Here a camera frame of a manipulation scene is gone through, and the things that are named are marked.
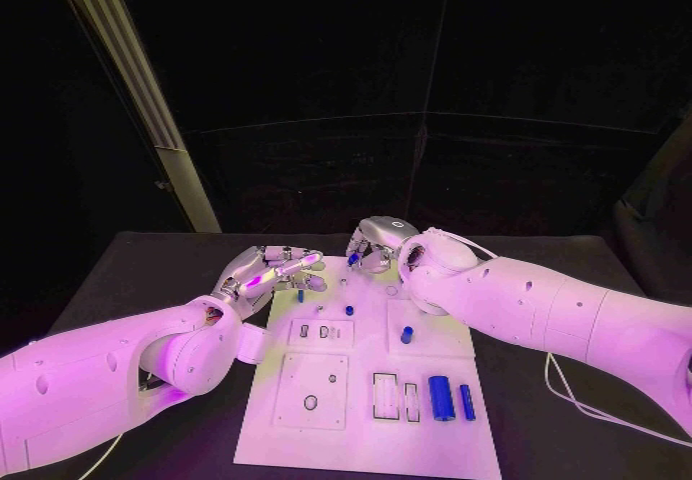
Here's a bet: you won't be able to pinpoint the pale metal post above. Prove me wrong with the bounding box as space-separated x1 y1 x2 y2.
69 0 223 234

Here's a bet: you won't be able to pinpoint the thin blue cylinder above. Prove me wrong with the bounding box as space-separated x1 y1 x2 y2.
458 384 478 421

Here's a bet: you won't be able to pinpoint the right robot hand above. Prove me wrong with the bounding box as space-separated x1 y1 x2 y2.
344 216 420 275

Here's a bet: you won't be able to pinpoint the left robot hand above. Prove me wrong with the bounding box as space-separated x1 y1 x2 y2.
208 245 328 321

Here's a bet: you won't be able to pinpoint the white cable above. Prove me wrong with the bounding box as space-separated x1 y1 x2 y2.
76 432 125 480
541 351 692 439

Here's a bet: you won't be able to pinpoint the large blue cylinder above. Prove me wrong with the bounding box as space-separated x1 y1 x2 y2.
426 375 456 422

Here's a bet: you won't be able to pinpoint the white task board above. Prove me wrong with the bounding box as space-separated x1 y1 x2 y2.
232 256 504 480

